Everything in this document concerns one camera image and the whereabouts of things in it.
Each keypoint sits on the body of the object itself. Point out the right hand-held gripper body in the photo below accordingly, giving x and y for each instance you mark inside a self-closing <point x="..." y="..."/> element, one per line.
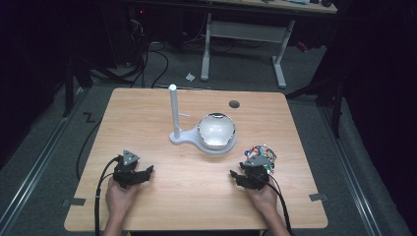
<point x="257" y="173"/>

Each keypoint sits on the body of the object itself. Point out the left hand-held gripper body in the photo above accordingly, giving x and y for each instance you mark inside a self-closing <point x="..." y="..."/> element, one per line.
<point x="126" y="170"/>

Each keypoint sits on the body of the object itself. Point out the colourful snack packet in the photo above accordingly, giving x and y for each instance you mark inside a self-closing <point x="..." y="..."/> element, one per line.
<point x="262" y="151"/>

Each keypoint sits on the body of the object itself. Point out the shiny metal bowl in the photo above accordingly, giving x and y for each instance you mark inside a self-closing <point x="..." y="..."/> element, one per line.
<point x="216" y="130"/>

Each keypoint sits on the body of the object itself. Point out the person's right hand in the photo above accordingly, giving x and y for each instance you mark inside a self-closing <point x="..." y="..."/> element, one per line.
<point x="264" y="200"/>

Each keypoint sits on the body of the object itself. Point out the person's left hand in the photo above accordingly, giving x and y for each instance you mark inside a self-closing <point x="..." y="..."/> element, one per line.
<point x="119" y="198"/>

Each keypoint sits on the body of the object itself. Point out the grey tape piece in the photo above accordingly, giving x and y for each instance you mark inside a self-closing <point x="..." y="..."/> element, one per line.
<point x="74" y="202"/>
<point x="318" y="197"/>

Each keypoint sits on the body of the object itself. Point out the dark round table grommet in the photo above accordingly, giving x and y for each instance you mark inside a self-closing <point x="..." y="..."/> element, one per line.
<point x="234" y="104"/>

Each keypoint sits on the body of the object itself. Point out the white stand with pole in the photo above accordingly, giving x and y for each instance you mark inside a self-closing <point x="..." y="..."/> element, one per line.
<point x="174" y="111"/>

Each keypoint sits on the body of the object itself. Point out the black metal stand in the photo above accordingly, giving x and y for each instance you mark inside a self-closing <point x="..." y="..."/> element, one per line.
<point x="331" y="95"/>
<point x="69" y="88"/>

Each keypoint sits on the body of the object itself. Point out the white paper scrap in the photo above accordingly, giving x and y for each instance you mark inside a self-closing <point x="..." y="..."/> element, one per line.
<point x="190" y="77"/>

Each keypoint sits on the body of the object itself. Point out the red object under desk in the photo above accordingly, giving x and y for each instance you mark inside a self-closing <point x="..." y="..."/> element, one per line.
<point x="302" y="46"/>

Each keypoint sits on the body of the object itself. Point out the wooden desk with white legs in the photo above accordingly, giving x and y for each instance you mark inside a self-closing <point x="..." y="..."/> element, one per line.
<point x="249" y="31"/>

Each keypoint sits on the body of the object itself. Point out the metal floor rail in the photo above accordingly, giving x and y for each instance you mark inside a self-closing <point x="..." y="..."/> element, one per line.
<point x="36" y="164"/>
<point x="350" y="164"/>

